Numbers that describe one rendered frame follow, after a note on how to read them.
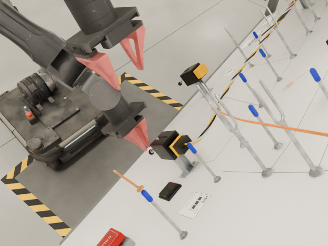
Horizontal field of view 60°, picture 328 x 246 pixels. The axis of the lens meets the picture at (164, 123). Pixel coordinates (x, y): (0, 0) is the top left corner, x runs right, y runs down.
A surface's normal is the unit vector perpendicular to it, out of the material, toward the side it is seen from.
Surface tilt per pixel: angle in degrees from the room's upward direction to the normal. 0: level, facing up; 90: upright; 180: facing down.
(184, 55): 0
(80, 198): 0
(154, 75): 0
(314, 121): 50
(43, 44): 66
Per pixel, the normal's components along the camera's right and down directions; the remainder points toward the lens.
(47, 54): 0.47, 0.40
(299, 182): -0.62, -0.74
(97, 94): 0.30, 0.26
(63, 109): 0.00, -0.58
